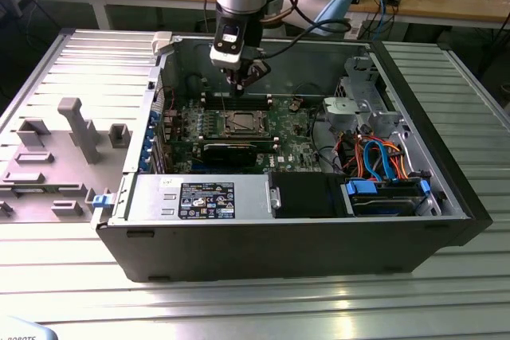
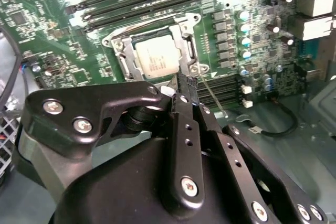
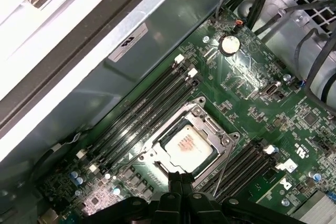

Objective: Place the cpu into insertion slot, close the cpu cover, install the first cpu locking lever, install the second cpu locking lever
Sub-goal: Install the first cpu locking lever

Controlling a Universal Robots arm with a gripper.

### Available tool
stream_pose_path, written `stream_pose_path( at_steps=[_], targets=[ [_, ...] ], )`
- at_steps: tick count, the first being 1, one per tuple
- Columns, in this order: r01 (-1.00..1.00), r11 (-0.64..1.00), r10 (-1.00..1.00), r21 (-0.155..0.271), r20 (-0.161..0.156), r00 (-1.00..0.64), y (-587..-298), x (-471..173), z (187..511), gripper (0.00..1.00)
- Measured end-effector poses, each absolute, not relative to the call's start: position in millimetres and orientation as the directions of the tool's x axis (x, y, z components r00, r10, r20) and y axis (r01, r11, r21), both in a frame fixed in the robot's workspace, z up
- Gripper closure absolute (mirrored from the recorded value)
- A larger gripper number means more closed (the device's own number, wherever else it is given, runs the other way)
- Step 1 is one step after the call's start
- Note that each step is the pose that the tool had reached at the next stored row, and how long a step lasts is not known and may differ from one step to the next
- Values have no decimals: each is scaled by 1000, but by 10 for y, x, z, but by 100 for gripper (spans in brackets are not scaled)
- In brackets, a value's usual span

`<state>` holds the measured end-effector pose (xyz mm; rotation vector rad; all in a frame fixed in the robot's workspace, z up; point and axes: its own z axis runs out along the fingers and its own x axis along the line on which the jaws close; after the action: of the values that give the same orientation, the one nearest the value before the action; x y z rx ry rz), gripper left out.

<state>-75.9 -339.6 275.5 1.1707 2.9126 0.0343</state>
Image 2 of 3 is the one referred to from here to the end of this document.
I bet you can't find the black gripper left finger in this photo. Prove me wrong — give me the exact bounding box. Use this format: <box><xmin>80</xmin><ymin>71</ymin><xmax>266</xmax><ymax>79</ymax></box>
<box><xmin>19</xmin><ymin>74</ymin><xmax>205</xmax><ymax>210</ymax></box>

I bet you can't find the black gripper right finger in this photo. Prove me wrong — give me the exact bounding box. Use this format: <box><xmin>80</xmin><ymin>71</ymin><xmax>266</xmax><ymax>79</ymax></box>
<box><xmin>188</xmin><ymin>77</ymin><xmax>329</xmax><ymax>224</ymax></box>

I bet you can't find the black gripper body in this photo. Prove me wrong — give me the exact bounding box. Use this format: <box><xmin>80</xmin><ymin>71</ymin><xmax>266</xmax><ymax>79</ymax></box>
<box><xmin>13</xmin><ymin>105</ymin><xmax>253</xmax><ymax>224</ymax></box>

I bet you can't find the metal locking lever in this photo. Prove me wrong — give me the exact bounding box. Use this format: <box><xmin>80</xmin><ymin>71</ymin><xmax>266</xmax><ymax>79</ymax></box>
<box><xmin>104</xmin><ymin>13</ymin><xmax>203</xmax><ymax>45</ymax></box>
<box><xmin>198</xmin><ymin>73</ymin><xmax>229</xmax><ymax>119</ymax></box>

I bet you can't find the metal socket cover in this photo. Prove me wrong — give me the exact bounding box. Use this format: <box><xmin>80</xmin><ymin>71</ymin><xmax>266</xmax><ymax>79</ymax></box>
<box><xmin>111</xmin><ymin>20</ymin><xmax>200</xmax><ymax>80</ymax></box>

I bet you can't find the silver CPU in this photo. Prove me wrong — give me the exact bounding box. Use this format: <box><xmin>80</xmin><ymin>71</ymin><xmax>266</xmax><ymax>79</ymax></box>
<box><xmin>133</xmin><ymin>35</ymin><xmax>182</xmax><ymax>79</ymax></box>

